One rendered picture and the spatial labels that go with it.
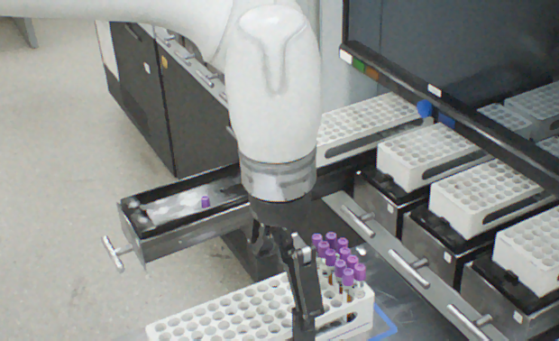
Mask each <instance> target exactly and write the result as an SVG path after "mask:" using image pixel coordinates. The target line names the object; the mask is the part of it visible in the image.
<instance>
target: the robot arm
mask: <svg viewBox="0 0 559 341"><path fill-rule="evenodd" d="M0 15H1V16H13V17H34V18H57V19H80V20H103V21H114V22H126V23H145V24H151V25H156V26H159V27H162V28H166V29H169V30H172V31H174V32H178V33H180V35H183V36H185V37H186V38H188V39H190V40H191V41H192V42H194V43H195V44H196V46H197V47H198V48H199V50H200V52H201V54H202V56H203V59H204V61H206V62H208V63H209V64H211V65H212V67H214V68H216V69H218V70H219V71H221V72H222V73H223V74H225V91H226V98H227V105H228V111H229V116H230V122H232V127H233V129H234V132H235V135H236V138H237V141H238V154H239V158H240V166H241V178H242V184H243V185H244V188H245V189H246V190H247V192H249V199H250V210H251V214H250V224H249V226H248V234H247V242H248V244H250V245H252V244H253V245H254V247H253V252H254V253H255V256H257V257H256V258H255V263H256V276H257V282H260V281H264V280H268V279H270V278H272V277H275V276H278V268H277V256H278V259H279V262H280V263H284V265H285V269H286V273H287V276H288V280H289V286H290V290H291V293H292V297H293V300H294V303H295V307H294V308H291V315H292V339H293V341H316V318H317V317H320V316H322V315H324V314H325V310H324V304H323V298H322V292H321V286H320V280H319V275H318V269H317V263H316V248H315V246H314V245H313V244H309V245H306V244H305V243H304V240H303V237H304V236H303V234H304V233H303V229H302V226H301V224H302V223H303V220H304V219H305V217H306V216H307V215H308V213H309V211H310V208H311V191H310V190H311V189H312V188H313V186H314V184H315V182H316V154H317V143H316V140H317V133H318V130H319V127H320V125H321V122H322V111H323V71H322V60H321V53H320V48H319V45H318V42H317V38H316V36H315V33H314V31H313V28H312V26H311V24H310V22H309V20H308V19H307V16H306V15H305V14H304V12H303V11H302V9H301V7H300V6H299V5H298V4H297V3H296V2H295V0H0ZM274 249H276V252H277V253H276V252H275V251H271V250H274ZM294 249H295V250H294ZM291 250H294V253H290V254H287V256H285V254H284V253H286V252H289V251H291ZM270 251H271V252H270Z"/></svg>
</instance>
